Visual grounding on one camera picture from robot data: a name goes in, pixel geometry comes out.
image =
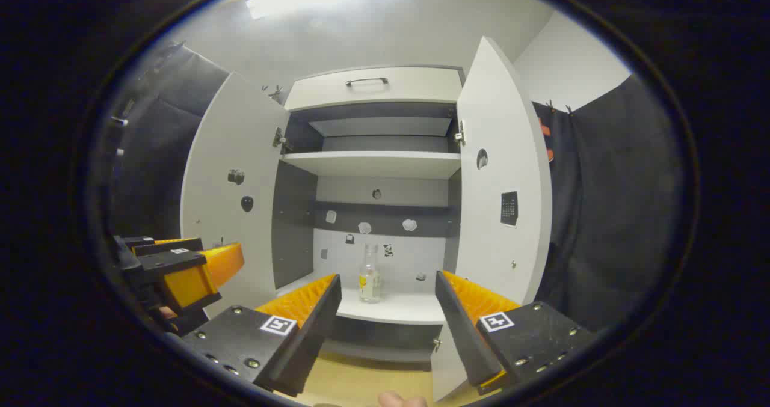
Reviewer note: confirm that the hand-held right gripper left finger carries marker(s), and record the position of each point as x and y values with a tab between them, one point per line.
313	335

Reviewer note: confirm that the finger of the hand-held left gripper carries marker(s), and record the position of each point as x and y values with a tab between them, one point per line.
186	287
174	247

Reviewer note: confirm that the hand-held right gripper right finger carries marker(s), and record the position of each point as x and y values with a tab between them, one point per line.
463	335

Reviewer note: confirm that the clear glass bottle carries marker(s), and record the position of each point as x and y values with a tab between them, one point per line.
369	281

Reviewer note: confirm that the white cabinet door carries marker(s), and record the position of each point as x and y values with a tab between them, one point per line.
228	130
499	124

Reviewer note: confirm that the metal door hinge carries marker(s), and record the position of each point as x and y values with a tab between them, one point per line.
460	135
281	139

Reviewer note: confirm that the white cabinet shelf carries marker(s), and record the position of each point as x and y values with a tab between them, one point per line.
373	163

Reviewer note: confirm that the white cabinet drawer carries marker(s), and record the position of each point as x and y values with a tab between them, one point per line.
421	85

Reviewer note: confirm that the black backdrop cloth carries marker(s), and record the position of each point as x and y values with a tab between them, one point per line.
613	214

